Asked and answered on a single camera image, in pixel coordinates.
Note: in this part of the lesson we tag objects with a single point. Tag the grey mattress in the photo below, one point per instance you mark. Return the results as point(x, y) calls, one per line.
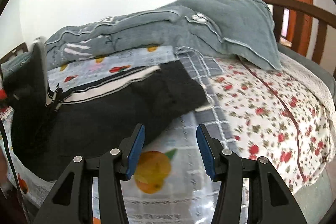
point(315, 69)

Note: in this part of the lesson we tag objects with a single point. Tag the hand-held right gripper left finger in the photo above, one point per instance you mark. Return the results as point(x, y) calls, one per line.
point(135, 150)

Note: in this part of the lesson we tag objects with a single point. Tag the fruit-print checked bed mat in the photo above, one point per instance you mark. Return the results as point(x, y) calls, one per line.
point(155, 166)

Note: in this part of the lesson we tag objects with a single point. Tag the grey flower-print quilt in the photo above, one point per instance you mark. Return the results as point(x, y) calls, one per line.
point(236, 29)

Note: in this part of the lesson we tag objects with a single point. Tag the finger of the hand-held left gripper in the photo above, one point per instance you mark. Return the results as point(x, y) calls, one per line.
point(39, 69)

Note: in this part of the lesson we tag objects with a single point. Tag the black pants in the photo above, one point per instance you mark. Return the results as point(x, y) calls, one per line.
point(105, 119)

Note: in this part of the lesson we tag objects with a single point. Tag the brown wooden bed headboard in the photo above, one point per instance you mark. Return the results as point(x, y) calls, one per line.
point(18, 49)

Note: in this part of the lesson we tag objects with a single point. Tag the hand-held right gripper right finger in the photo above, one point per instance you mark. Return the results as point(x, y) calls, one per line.
point(206, 153)

